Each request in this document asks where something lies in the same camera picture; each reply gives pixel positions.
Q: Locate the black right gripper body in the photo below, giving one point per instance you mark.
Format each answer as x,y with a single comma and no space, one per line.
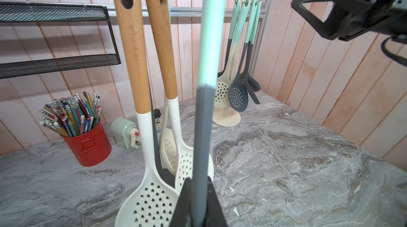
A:
388,17

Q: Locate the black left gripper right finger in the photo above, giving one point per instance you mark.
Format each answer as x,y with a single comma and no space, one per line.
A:
214,214

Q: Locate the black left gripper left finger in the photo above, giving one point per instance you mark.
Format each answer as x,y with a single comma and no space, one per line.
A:
182,213

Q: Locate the large cream skimmer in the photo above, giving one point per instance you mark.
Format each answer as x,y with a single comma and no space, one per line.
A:
153,203

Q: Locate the grey skimmer front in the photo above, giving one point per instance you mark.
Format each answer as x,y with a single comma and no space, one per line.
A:
254,28

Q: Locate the grey skimmer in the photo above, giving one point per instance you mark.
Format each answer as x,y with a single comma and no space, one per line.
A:
212,22
254,28
251,93

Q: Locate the grey skimmer hung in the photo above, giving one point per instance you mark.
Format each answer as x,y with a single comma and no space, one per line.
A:
235,12
238,92

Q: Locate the grey utensil rack stand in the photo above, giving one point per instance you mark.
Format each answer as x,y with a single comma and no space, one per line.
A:
163,172

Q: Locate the cream utensil rack stand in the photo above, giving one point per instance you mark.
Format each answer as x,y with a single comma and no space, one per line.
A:
228,117

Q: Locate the mint green pencil sharpener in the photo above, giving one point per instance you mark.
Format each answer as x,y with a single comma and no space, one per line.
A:
125,133

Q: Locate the mint stapler black top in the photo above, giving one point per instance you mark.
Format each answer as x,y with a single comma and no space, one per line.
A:
157,116

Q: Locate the red metal pencil cup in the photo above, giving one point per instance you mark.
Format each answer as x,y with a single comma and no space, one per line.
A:
90,148

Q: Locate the bundle of pencils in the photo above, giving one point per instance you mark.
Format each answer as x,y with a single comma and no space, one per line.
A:
72,116

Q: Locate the black mesh wall basket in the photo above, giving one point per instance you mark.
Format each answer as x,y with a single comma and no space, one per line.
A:
56,16

